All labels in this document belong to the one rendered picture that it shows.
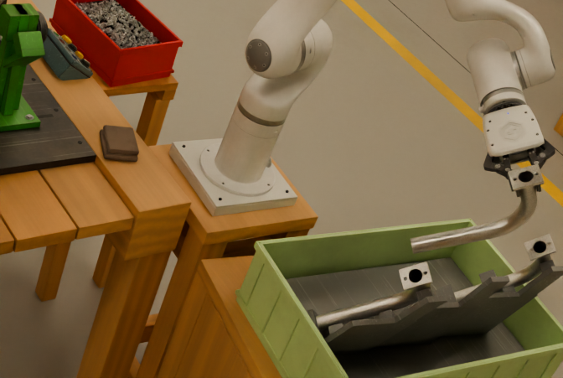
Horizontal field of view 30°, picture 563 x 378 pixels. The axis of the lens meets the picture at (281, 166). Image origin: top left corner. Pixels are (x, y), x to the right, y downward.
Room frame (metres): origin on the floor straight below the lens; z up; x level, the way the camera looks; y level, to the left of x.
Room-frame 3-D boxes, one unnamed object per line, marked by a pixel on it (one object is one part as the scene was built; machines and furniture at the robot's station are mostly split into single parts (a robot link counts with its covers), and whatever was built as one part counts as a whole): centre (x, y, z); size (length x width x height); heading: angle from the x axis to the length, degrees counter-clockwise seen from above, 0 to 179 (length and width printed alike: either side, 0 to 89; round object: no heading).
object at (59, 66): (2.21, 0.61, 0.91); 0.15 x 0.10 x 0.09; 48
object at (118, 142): (1.96, 0.37, 0.91); 0.10 x 0.08 x 0.03; 27
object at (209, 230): (2.08, 0.10, 0.83); 0.32 x 0.32 x 0.04; 44
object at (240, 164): (2.08, 0.09, 0.97); 0.19 x 0.19 x 0.18
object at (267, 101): (2.11, 0.07, 1.19); 0.19 x 0.12 x 0.24; 152
